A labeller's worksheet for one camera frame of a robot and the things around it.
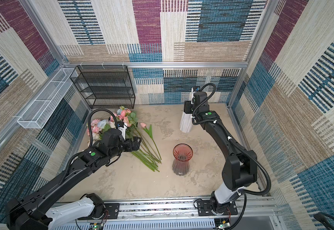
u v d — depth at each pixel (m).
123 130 0.68
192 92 0.75
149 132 1.02
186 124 0.90
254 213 0.73
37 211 0.40
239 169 0.44
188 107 0.75
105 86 1.09
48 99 0.78
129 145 0.67
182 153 0.76
